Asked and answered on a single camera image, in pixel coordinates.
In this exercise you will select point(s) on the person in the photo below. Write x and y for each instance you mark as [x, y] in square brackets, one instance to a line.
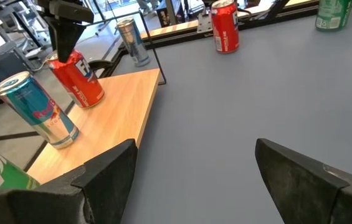
[147, 4]

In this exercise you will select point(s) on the black curved loop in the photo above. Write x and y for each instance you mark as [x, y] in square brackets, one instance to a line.
[101, 63]

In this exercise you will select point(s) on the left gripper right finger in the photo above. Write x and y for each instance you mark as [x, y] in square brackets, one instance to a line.
[312, 196]

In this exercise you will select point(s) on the grey-blue table mat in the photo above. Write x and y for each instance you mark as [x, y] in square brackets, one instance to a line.
[225, 109]

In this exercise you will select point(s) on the silver metal bracket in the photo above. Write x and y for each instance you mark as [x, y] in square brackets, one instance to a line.
[204, 24]

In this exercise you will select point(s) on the blue silver Red Bull can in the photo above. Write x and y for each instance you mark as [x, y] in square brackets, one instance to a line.
[38, 109]
[133, 43]

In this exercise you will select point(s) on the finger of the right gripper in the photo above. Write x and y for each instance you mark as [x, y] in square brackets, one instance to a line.
[65, 37]

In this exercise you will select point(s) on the black computer tower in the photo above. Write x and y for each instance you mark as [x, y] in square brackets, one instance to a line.
[7, 67]

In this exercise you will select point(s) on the red Fanta strawberry can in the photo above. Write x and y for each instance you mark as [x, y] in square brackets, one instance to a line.
[79, 81]
[225, 28]

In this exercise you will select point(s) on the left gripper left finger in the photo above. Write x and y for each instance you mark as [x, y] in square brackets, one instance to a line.
[69, 202]

